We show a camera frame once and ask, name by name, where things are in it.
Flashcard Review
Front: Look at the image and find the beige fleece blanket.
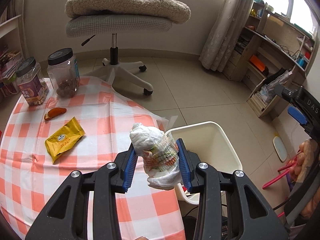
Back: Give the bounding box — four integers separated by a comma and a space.
65, 0, 191, 24

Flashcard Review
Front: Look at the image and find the beige lace curtain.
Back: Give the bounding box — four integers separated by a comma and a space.
199, 0, 253, 72

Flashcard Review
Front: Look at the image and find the jar with dark nuts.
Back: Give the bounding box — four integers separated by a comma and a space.
47, 48, 80, 99

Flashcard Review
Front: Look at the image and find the white trash bin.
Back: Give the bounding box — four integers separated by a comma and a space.
164, 121, 243, 205

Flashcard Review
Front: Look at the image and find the right hand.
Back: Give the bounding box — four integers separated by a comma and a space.
288, 139, 320, 221

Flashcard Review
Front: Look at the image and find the purple label cashew jar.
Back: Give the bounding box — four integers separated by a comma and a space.
16, 57, 49, 106

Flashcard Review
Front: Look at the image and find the white plastic wrapper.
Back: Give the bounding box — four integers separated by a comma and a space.
130, 123, 182, 190

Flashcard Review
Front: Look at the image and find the pink checkered tablecloth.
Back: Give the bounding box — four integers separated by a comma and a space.
1, 77, 185, 239

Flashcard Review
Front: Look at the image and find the wooden desk shelf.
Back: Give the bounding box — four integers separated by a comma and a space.
223, 1, 319, 118

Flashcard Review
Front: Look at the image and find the pink stool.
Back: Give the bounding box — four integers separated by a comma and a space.
262, 155, 297, 190

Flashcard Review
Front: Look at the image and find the yellow snack wrapper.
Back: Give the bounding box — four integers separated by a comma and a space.
44, 117, 85, 163

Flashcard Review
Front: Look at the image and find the left hand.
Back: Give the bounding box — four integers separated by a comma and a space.
135, 236, 149, 240

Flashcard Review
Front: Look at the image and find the orange peel piece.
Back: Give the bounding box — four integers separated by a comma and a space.
44, 107, 67, 121

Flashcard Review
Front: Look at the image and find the white bookshelf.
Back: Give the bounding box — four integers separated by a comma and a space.
1, 15, 24, 98

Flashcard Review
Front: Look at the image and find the grey office chair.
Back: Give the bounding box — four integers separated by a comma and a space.
66, 11, 174, 96

